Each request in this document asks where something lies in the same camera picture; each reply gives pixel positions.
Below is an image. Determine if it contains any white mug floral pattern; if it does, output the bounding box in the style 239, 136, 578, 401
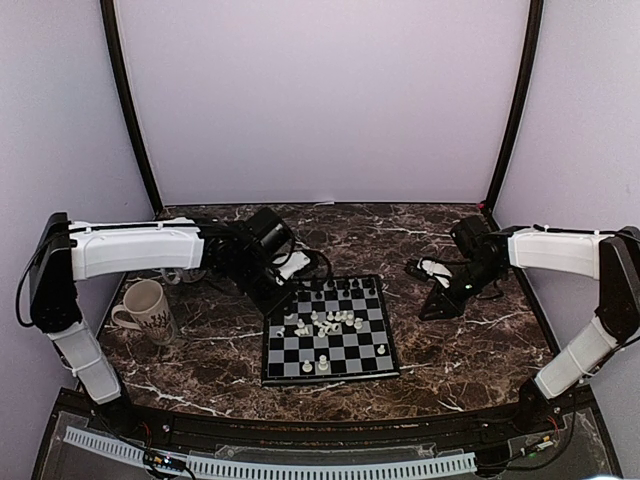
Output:
111, 279, 178, 346

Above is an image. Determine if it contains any white mug orange inside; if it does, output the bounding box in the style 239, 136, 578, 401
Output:
160, 269, 206, 285

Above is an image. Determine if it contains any right black frame post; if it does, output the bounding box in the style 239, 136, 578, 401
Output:
484, 0, 545, 212

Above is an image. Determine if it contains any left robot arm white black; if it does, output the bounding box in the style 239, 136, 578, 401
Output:
17, 208, 310, 436

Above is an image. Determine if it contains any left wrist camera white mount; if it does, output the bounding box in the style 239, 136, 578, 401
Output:
275, 249, 332, 285

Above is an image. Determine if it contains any black grey chess board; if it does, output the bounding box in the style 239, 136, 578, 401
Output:
261, 274, 400, 386

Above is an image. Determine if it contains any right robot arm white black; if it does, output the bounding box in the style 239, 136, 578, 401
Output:
411, 216, 639, 434

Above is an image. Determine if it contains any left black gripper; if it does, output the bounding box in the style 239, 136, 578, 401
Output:
229, 251, 296, 320

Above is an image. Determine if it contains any black front rail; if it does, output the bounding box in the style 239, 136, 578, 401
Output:
131, 405, 518, 446

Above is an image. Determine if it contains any black chess pieces row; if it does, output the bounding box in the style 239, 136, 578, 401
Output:
297, 275, 379, 301

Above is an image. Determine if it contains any white slotted cable duct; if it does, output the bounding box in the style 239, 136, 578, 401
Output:
63, 427, 477, 479

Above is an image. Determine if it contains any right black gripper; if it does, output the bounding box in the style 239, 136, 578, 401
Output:
420, 258, 506, 320

